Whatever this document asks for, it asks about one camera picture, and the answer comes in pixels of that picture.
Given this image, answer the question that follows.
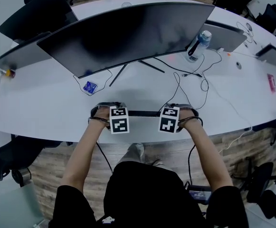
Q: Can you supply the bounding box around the black monitor cable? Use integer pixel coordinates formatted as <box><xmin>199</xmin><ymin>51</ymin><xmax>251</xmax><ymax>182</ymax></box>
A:
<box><xmin>153</xmin><ymin>57</ymin><xmax>203</xmax><ymax>78</ymax></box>

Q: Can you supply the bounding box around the thin earphone cable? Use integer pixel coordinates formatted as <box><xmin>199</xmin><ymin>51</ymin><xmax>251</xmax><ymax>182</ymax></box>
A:
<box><xmin>236</xmin><ymin>21</ymin><xmax>257</xmax><ymax>45</ymax></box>

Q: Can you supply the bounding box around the clear water bottle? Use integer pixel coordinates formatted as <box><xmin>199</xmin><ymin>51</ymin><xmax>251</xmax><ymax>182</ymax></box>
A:
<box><xmin>187</xmin><ymin>30</ymin><xmax>212</xmax><ymax>62</ymax></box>

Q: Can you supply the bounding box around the grey desk divider panel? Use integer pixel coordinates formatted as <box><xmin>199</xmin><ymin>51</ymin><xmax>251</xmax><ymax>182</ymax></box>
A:
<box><xmin>194</xmin><ymin>19</ymin><xmax>247</xmax><ymax>52</ymax></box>
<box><xmin>0</xmin><ymin>32</ymin><xmax>53</xmax><ymax>71</ymax></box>
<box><xmin>256</xmin><ymin>43</ymin><xmax>276</xmax><ymax>68</ymax></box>

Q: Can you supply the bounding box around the cluster of black office chairs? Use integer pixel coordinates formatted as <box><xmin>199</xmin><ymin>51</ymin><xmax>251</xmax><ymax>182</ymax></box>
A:
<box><xmin>211</xmin><ymin>0</ymin><xmax>276</xmax><ymax>33</ymax></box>

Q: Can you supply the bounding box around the blue patterned packet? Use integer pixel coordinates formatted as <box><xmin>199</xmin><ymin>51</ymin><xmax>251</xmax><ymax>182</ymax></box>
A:
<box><xmin>83</xmin><ymin>81</ymin><xmax>98</xmax><ymax>95</ymax></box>

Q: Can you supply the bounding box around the flat black monitor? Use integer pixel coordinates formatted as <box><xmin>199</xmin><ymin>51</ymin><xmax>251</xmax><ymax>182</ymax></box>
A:
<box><xmin>0</xmin><ymin>0</ymin><xmax>79</xmax><ymax>44</ymax></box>

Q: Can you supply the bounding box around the person's right hand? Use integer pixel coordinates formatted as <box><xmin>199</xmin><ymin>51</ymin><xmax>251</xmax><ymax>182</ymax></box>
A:
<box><xmin>179</xmin><ymin>108</ymin><xmax>197</xmax><ymax>123</ymax></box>

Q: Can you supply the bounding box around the black monitor stand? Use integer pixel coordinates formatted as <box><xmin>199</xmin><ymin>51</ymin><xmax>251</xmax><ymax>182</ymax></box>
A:
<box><xmin>109</xmin><ymin>60</ymin><xmax>166</xmax><ymax>87</ymax></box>

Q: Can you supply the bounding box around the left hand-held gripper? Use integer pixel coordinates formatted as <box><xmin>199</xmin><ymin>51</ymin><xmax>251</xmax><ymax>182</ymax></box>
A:
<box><xmin>89</xmin><ymin>101</ymin><xmax>131</xmax><ymax>134</ymax></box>

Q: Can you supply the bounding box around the person's left forearm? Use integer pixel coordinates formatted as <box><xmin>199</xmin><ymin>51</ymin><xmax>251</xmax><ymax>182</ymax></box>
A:
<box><xmin>60</xmin><ymin>120</ymin><xmax>107</xmax><ymax>194</ymax></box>

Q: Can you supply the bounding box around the curved black monitor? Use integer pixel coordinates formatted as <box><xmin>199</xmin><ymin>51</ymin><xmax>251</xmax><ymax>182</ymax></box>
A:
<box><xmin>37</xmin><ymin>1</ymin><xmax>216</xmax><ymax>79</ymax></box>

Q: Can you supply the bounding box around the white cable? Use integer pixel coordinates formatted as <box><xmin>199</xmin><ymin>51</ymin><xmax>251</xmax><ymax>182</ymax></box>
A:
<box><xmin>208</xmin><ymin>79</ymin><xmax>254</xmax><ymax>154</ymax></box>

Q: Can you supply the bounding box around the person's right forearm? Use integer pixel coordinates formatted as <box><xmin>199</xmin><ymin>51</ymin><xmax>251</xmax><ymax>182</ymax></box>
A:
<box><xmin>179</xmin><ymin>120</ymin><xmax>233</xmax><ymax>192</ymax></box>

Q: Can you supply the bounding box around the pink packet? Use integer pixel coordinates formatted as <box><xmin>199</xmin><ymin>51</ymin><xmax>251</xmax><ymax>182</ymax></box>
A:
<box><xmin>267</xmin><ymin>74</ymin><xmax>276</xmax><ymax>93</ymax></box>

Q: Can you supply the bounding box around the person's black shirt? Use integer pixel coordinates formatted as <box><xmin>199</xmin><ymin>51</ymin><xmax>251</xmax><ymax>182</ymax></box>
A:
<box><xmin>48</xmin><ymin>161</ymin><xmax>249</xmax><ymax>228</ymax></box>

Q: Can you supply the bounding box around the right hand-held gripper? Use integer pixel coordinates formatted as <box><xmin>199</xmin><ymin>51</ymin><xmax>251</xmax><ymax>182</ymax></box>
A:
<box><xmin>158</xmin><ymin>103</ymin><xmax>200</xmax><ymax>134</ymax></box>

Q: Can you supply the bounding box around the person's left hand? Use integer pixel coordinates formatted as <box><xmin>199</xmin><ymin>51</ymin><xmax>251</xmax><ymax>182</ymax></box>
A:
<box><xmin>93</xmin><ymin>107</ymin><xmax>111</xmax><ymax>121</ymax></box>

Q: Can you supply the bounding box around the frosted glass panel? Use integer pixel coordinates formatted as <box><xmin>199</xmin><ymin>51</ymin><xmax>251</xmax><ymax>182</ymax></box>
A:
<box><xmin>0</xmin><ymin>180</ymin><xmax>45</xmax><ymax>228</ymax></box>

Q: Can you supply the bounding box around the black keyboard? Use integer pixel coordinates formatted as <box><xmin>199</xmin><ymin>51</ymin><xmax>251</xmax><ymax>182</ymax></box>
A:
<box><xmin>128</xmin><ymin>110</ymin><xmax>162</xmax><ymax>118</ymax></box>

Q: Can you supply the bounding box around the steel cylinder post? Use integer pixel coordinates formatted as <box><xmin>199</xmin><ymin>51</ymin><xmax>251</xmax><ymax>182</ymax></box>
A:
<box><xmin>11</xmin><ymin>167</ymin><xmax>32</xmax><ymax>187</ymax></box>

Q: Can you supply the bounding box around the black device with screen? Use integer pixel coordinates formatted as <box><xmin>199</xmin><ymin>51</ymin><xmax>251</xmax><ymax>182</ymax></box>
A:
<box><xmin>187</xmin><ymin>184</ymin><xmax>212</xmax><ymax>205</ymax></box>

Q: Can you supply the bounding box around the black mesh office chair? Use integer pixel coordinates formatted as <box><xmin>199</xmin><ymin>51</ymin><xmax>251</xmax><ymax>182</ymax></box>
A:
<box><xmin>232</xmin><ymin>161</ymin><xmax>276</xmax><ymax>221</ymax></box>
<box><xmin>0</xmin><ymin>135</ymin><xmax>62</xmax><ymax>181</ymax></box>

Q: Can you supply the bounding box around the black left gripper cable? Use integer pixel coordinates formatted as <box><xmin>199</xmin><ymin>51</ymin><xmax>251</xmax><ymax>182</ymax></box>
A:
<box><xmin>96</xmin><ymin>142</ymin><xmax>114</xmax><ymax>174</ymax></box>

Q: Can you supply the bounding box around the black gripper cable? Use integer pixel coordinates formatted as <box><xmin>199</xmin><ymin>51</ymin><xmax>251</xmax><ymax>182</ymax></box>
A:
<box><xmin>187</xmin><ymin>144</ymin><xmax>197</xmax><ymax>187</ymax></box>
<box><xmin>96</xmin><ymin>142</ymin><xmax>114</xmax><ymax>174</ymax></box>

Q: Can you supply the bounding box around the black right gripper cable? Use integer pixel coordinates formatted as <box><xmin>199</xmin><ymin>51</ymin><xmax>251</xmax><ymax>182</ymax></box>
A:
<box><xmin>187</xmin><ymin>144</ymin><xmax>197</xmax><ymax>187</ymax></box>

